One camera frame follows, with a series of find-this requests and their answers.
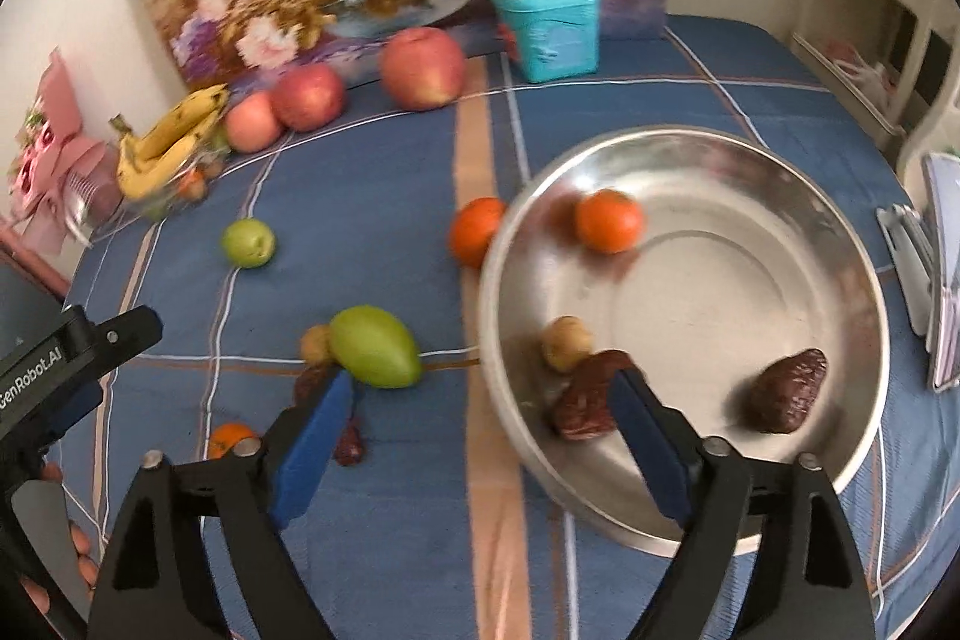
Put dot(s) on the white shelf unit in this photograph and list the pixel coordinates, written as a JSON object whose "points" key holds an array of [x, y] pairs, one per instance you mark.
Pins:
{"points": [[893, 64]]}

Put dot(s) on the brown date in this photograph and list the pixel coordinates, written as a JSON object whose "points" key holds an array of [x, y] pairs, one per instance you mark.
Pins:
{"points": [[581, 412], [781, 398], [332, 428]]}

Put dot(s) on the pink flower bouquet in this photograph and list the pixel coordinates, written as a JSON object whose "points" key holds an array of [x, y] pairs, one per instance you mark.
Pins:
{"points": [[62, 182]]}

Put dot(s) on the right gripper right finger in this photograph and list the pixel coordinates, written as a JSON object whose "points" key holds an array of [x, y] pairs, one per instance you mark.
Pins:
{"points": [[808, 580]]}

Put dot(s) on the clear fruit tray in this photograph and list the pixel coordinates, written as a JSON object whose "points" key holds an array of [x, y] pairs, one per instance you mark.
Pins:
{"points": [[172, 182]]}

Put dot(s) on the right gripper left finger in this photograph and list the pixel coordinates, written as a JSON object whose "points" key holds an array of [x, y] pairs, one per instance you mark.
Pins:
{"points": [[156, 580]]}

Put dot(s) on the oval green mango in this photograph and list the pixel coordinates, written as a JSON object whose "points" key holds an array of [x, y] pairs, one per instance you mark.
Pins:
{"points": [[375, 347]]}

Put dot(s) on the teal house-shaped box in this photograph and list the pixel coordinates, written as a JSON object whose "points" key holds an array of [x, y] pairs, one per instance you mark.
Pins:
{"points": [[551, 39]]}

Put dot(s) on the blue plaid tablecloth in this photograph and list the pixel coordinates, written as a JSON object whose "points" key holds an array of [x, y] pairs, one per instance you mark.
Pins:
{"points": [[438, 533]]}

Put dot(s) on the banana bunch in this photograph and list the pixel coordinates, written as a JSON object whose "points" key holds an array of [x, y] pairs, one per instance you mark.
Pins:
{"points": [[197, 115]]}

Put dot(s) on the large red apple right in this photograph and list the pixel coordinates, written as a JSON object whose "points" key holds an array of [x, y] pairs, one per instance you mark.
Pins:
{"points": [[422, 69]]}

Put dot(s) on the tan longan front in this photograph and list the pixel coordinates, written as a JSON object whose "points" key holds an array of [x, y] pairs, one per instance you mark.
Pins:
{"points": [[565, 343]]}

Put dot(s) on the round green jujube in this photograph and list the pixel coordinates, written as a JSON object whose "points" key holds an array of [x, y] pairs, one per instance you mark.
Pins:
{"points": [[248, 243]]}

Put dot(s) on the orange tangerine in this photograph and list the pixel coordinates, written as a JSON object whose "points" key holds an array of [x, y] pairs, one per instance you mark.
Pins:
{"points": [[225, 437], [473, 229], [609, 222]]}

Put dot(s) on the tan longan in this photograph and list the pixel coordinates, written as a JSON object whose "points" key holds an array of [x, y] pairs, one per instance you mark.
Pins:
{"points": [[315, 346], [565, 343]]}

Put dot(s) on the orange tangerine front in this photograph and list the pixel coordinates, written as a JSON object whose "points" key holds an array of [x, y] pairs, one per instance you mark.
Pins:
{"points": [[225, 437]]}

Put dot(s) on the pale pink apple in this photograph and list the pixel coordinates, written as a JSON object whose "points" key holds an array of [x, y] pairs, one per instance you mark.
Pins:
{"points": [[252, 126]]}

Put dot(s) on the silver metal plate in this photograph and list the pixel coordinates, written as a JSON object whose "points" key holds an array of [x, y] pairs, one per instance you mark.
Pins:
{"points": [[744, 261]]}

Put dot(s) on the person's hand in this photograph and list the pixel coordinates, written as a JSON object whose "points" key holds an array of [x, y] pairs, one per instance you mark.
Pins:
{"points": [[41, 507]]}

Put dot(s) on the smartphone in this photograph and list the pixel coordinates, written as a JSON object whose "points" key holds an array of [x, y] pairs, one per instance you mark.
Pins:
{"points": [[940, 172]]}

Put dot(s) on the red apple middle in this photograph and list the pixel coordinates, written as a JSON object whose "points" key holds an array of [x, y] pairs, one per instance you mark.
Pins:
{"points": [[308, 97]]}

